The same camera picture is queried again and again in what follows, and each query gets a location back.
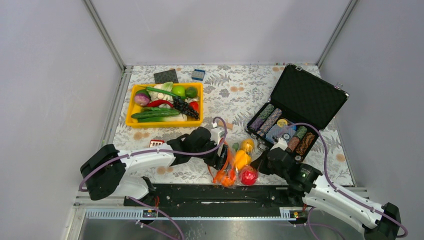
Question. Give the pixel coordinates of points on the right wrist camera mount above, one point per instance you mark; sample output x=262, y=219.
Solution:
x=280, y=144

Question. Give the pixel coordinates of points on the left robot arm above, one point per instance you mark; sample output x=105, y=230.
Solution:
x=108, y=171

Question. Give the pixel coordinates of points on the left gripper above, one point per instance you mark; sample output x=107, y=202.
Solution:
x=218, y=161

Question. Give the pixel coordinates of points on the green fake cucumber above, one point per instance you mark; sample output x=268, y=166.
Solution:
x=153, y=114

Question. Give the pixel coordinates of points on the green fake bell pepper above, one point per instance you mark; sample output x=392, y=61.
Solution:
x=142, y=91

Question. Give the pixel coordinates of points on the green fake long bean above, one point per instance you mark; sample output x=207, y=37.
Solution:
x=148, y=88

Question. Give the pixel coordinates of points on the yellow plastic bin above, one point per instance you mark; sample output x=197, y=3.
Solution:
x=165, y=105

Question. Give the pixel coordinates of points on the red fake chili pepper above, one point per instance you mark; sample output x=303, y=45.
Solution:
x=158, y=103

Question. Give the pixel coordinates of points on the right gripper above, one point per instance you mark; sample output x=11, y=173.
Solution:
x=259, y=164

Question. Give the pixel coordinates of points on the clear zip top bag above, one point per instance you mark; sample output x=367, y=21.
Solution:
x=230, y=162

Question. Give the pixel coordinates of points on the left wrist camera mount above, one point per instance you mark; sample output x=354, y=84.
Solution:
x=218, y=132

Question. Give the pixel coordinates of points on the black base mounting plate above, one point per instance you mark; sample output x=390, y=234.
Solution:
x=202, y=200

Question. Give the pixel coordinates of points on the red fake apple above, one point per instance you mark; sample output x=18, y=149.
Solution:
x=248, y=175

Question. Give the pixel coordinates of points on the orange fake carrot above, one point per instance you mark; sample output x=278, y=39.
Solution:
x=217, y=179

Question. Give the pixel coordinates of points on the light green fake apple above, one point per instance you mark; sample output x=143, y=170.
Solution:
x=179, y=91

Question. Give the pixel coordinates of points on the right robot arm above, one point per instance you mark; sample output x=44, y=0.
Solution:
x=309, y=186

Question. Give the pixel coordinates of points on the yellow fake bell pepper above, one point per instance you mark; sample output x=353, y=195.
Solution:
x=242, y=159

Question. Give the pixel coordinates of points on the black fake grape bunch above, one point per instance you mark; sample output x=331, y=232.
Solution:
x=179, y=104

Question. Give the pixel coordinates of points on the blue grey small box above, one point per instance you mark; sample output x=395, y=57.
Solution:
x=198, y=74

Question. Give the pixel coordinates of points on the fake orange tangerine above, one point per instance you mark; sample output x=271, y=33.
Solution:
x=228, y=181

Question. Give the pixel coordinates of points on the black foam square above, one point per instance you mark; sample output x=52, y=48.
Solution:
x=166, y=76

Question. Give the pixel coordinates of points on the purple fake onion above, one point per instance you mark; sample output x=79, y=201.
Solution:
x=142, y=99

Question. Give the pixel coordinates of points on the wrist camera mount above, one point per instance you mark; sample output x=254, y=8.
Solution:
x=218, y=132
x=280, y=144

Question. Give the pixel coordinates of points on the black poker chip case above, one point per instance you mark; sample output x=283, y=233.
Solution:
x=299, y=105

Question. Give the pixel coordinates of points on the red fake tomato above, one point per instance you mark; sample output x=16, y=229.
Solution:
x=195, y=106

